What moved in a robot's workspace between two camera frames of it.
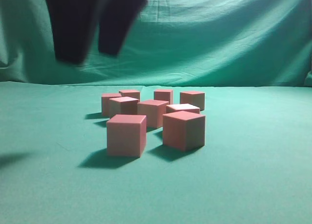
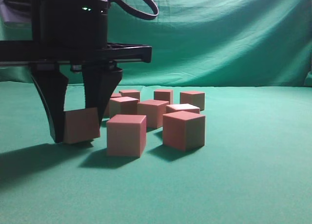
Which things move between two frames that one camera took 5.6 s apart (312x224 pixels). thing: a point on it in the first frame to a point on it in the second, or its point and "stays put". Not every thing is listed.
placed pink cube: (164, 94) stays put
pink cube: (126, 135) stays put
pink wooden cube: (123, 106) stays put
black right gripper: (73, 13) to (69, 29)
